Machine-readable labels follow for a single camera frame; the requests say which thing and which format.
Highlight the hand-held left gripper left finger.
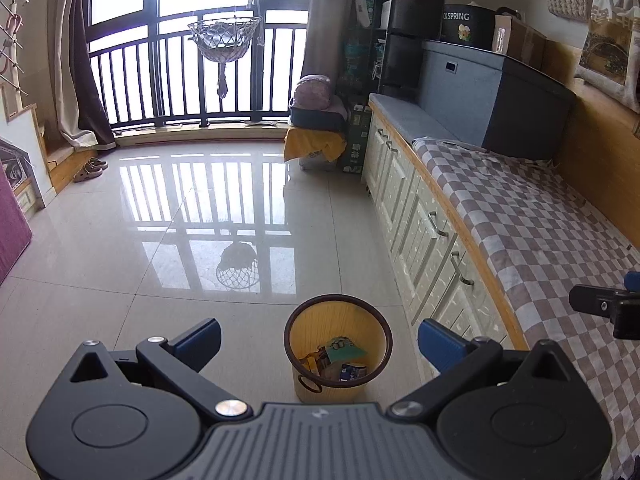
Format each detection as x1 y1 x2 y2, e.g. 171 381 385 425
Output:
70 317 254 421

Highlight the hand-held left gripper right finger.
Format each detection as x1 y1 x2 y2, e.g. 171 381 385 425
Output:
389 319 571 419

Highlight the crushed yellow carton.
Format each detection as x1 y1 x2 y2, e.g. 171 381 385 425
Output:
299 349 332 377

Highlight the checkered blanket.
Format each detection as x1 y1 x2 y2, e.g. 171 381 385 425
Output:
412 138 640 480

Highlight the cream cabinet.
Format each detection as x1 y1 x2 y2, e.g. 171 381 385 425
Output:
362 102 531 378

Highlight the purple mat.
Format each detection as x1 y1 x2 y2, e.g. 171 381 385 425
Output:
0 169 34 287

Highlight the green cardboard box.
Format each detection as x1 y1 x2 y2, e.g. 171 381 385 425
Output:
342 104 373 176

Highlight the grey storage box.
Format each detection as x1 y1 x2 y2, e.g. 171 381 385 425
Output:
418 39 579 162

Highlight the grey cushion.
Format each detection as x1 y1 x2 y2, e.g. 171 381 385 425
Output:
368 92 489 154

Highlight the yellow cloth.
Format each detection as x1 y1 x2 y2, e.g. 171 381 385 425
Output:
283 126 348 163

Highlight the white printed tote bag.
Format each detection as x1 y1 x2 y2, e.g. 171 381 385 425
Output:
574 0 640 114

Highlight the white side cabinet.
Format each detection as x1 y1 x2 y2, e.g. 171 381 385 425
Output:
0 104 52 222

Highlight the black balcony railing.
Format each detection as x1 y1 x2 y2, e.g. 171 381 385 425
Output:
87 10 309 134

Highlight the brown cardboard box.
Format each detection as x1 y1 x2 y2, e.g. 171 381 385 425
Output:
492 7 549 72

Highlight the pink knitted bundle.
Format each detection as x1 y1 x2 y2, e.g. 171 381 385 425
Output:
289 74 334 111

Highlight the pack of water bottles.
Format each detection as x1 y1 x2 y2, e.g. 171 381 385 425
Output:
342 39 387 97

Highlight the hanging net basket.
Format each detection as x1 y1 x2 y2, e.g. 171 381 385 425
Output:
187 14 262 101

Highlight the black round box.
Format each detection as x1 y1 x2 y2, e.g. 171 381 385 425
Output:
439 3 497 52

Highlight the dark curtain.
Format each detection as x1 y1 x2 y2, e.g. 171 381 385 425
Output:
47 0 119 151

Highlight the black drawer tower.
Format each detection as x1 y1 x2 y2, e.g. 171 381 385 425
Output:
377 0 449 102

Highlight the beige curtain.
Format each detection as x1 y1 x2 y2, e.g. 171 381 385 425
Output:
302 0 347 87

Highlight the white plastic packet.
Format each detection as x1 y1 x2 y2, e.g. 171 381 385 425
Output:
353 0 392 29

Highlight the metal wall rack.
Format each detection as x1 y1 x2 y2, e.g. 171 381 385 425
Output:
0 0 32 97

